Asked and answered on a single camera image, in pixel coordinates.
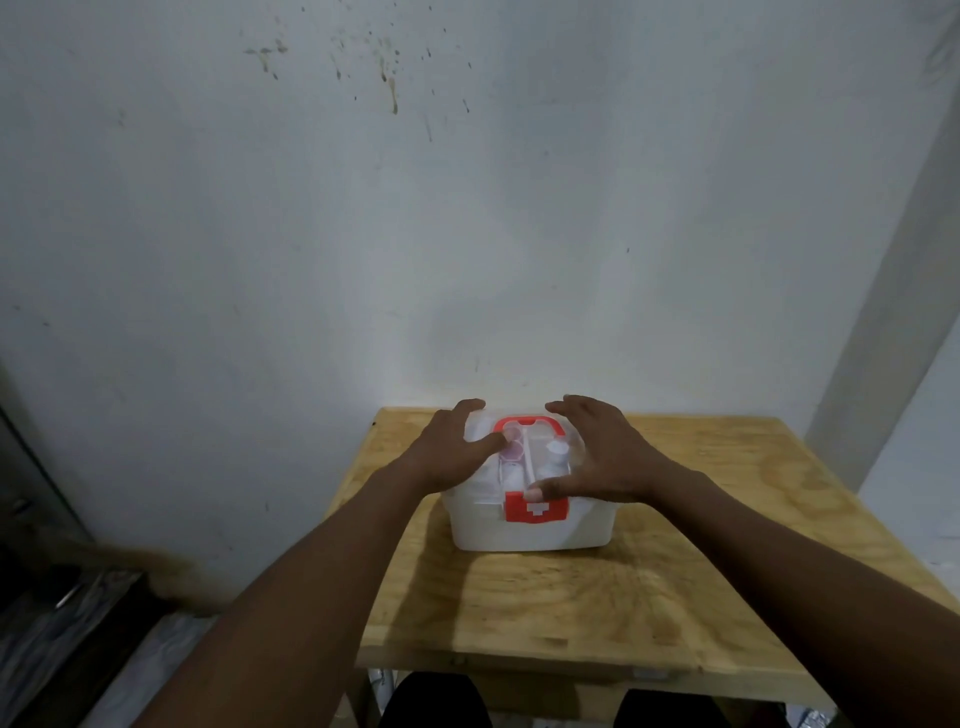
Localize person's left hand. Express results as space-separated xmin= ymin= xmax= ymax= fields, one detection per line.
xmin=401 ymin=398 xmax=510 ymax=495

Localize person's right hand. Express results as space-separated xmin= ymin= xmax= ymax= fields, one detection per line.
xmin=523 ymin=395 xmax=676 ymax=505

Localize white bottle white cap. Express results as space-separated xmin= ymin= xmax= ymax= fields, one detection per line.
xmin=538 ymin=438 xmax=573 ymax=481

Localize person's left forearm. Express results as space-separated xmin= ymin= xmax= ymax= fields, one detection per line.
xmin=134 ymin=464 xmax=444 ymax=728

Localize person's right forearm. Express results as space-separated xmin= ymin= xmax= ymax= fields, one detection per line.
xmin=648 ymin=464 xmax=960 ymax=728

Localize person's black shorts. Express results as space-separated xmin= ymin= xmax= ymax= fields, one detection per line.
xmin=378 ymin=671 xmax=736 ymax=728

